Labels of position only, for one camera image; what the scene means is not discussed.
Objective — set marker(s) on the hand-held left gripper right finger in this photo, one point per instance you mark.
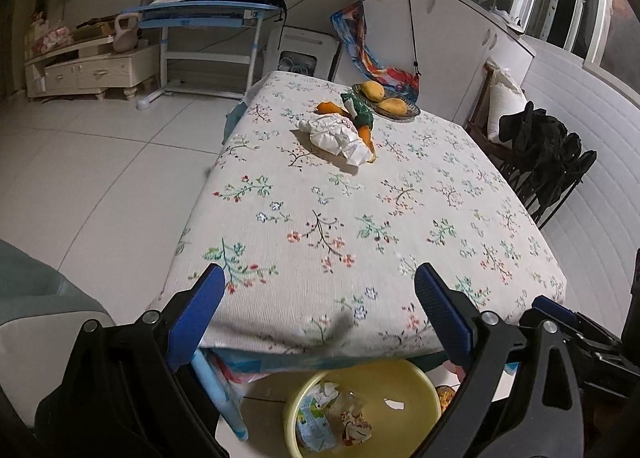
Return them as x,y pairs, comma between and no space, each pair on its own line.
445,318

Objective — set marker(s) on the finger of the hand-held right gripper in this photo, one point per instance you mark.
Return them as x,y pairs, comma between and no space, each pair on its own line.
555,310

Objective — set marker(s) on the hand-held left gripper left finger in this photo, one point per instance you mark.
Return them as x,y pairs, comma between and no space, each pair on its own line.
197,313

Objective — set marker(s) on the yellow plastic basin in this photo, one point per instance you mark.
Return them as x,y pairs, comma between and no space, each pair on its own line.
400,383

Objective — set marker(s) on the red snack wrapper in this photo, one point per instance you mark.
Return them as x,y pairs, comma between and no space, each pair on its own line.
356,428

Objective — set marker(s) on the white tissue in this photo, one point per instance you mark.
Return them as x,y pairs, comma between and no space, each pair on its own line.
322,393

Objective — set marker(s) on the trash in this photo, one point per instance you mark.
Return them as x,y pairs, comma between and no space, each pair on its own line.
315,425

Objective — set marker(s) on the white paper bag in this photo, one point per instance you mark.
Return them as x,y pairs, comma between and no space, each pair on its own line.
330,138

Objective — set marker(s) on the light blue pole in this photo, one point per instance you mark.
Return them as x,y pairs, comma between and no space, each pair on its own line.
220,398

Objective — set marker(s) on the small white scrap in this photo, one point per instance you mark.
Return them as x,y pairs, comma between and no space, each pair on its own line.
394,405

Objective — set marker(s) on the black folding chairs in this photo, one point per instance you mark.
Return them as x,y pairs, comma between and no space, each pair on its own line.
550,203

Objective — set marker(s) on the clear plastic wrapper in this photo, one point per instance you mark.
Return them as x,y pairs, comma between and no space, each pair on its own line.
347,403

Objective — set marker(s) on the floral tablecloth table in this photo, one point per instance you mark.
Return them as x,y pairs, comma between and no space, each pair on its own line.
350,218

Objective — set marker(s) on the black clothing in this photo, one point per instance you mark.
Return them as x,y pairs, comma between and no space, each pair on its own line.
545,148

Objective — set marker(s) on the grey upholstered seat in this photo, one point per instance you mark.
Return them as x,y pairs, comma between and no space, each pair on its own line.
35,298

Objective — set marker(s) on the wooden chair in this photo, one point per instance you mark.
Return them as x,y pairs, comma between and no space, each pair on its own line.
482,138

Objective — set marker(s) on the fruit plate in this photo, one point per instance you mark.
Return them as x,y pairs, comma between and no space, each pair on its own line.
407,110

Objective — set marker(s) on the white pillow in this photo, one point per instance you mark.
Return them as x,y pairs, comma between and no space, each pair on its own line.
505,103

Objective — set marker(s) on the yellow mango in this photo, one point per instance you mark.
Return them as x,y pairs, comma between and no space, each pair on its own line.
392,105
372,90

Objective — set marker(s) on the green snack wrapper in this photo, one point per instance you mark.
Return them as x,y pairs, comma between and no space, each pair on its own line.
357,108

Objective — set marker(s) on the small orange mango peel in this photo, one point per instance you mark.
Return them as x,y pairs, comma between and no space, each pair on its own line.
330,109

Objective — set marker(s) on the white television cabinet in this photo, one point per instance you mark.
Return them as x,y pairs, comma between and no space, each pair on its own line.
90,70

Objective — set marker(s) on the colourful printed scarf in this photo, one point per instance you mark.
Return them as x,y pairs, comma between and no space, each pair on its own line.
365,53

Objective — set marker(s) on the white air purifier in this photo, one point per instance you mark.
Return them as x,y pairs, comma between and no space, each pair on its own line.
302,50

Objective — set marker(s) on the pink kettlebell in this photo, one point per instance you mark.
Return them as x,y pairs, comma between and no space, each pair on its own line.
126,35

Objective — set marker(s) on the blue study desk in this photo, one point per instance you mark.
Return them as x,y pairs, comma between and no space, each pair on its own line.
210,13

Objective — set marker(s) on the pink flower bunch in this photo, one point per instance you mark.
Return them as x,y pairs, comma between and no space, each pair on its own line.
52,38

